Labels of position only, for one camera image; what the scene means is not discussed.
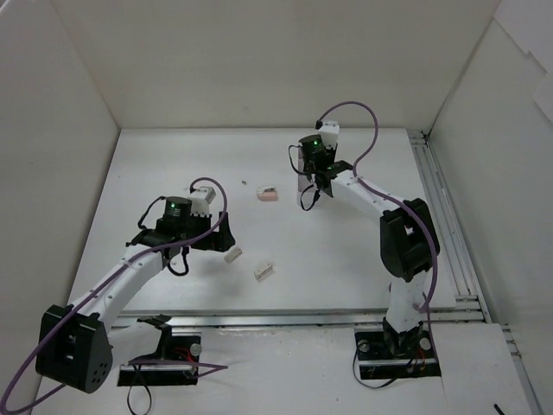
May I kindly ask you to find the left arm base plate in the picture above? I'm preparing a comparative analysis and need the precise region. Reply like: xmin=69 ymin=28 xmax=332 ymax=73
xmin=118 ymin=333 xmax=201 ymax=386

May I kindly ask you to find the white compartment organizer box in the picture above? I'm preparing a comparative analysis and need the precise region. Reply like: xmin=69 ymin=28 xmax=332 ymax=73
xmin=296 ymin=175 xmax=316 ymax=208

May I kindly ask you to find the cream white eraser block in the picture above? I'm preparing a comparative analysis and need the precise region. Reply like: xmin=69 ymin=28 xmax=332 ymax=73
xmin=253 ymin=261 xmax=275 ymax=282

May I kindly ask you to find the tan L-shaped eraser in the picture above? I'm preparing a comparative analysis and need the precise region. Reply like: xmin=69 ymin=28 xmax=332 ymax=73
xmin=224 ymin=246 xmax=243 ymax=264

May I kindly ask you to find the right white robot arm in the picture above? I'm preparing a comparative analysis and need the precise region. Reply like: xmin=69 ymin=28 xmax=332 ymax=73
xmin=296 ymin=134 xmax=440 ymax=356

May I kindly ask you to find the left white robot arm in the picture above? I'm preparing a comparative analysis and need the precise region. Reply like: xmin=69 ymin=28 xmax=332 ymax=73
xmin=35 ymin=195 xmax=235 ymax=393

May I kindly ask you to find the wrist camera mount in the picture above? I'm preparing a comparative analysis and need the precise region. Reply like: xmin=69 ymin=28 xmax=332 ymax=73
xmin=187 ymin=186 xmax=216 ymax=217
xmin=315 ymin=120 xmax=340 ymax=150

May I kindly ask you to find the pink correction tape dispenser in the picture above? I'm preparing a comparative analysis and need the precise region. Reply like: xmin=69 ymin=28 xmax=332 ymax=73
xmin=256 ymin=187 xmax=278 ymax=201

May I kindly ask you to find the aluminium frame rail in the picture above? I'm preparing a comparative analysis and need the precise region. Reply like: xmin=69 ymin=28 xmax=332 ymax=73
xmin=41 ymin=129 xmax=541 ymax=415

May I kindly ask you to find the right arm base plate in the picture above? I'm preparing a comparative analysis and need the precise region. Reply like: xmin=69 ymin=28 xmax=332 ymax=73
xmin=353 ymin=329 xmax=442 ymax=388

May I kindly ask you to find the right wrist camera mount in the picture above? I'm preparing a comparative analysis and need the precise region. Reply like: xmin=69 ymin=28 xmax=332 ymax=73
xmin=315 ymin=120 xmax=340 ymax=150

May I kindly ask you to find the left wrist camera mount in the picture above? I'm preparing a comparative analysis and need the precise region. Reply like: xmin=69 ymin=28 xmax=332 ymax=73
xmin=187 ymin=186 xmax=216 ymax=217

